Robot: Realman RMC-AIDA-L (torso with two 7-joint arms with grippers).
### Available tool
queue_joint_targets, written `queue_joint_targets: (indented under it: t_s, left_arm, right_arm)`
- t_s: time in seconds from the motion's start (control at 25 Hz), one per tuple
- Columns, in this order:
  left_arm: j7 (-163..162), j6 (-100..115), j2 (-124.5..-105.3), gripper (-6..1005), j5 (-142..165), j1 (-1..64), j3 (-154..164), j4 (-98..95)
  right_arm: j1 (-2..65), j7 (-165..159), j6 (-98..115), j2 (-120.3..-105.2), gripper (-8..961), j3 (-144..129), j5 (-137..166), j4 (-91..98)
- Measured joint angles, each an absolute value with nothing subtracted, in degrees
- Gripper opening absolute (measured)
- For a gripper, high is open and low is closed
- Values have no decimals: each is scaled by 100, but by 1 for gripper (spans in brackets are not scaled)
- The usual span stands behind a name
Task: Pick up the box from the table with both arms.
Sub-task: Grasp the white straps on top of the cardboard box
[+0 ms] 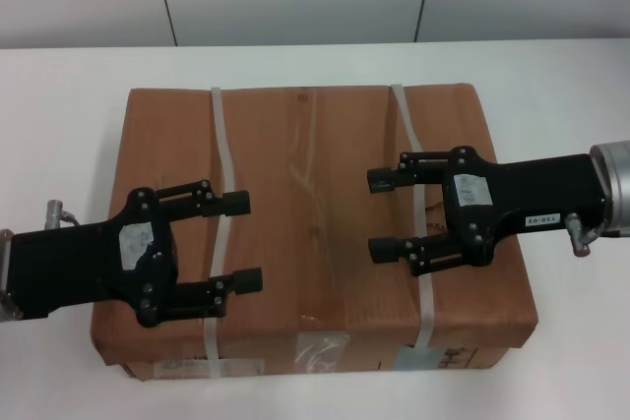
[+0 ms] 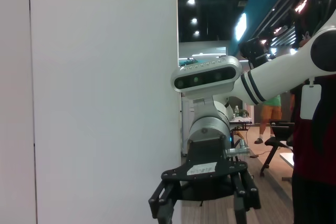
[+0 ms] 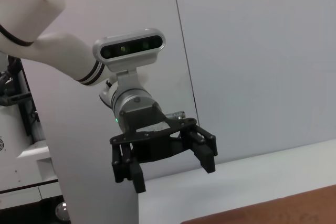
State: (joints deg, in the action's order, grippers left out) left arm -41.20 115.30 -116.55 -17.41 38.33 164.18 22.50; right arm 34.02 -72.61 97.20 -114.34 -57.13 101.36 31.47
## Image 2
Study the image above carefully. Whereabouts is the person in dark red shirt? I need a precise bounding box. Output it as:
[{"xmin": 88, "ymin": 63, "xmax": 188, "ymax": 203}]
[{"xmin": 288, "ymin": 0, "xmax": 336, "ymax": 224}]

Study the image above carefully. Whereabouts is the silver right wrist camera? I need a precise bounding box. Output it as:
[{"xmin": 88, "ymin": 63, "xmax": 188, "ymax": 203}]
[{"xmin": 170, "ymin": 56, "xmax": 243, "ymax": 102}]

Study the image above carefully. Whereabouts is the black office chair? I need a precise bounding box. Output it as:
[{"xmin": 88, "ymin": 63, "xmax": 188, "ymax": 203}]
[{"xmin": 259, "ymin": 119, "xmax": 296, "ymax": 178}]

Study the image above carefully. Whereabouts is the folding table with clutter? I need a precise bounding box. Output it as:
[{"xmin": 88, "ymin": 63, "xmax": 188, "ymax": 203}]
[{"xmin": 228, "ymin": 116, "xmax": 253, "ymax": 156}]

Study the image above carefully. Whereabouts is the person in green shirt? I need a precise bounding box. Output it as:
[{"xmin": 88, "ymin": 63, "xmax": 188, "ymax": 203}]
[{"xmin": 254, "ymin": 94, "xmax": 283, "ymax": 145}]

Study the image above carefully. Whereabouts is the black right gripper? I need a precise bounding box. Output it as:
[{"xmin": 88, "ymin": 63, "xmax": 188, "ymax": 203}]
[{"xmin": 148, "ymin": 136, "xmax": 262, "ymax": 224}]

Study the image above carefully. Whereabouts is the right gripper cable with plug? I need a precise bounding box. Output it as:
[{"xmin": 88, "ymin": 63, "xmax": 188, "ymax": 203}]
[{"xmin": 224, "ymin": 140, "xmax": 253, "ymax": 159}]

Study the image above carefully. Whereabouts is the black boxy device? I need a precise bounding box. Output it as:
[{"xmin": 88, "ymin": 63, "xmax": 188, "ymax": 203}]
[{"xmin": 239, "ymin": 37, "xmax": 271, "ymax": 69}]

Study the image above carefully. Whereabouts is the white name badge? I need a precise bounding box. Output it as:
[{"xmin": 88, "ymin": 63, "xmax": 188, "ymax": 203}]
[{"xmin": 300, "ymin": 78, "xmax": 322, "ymax": 121}]

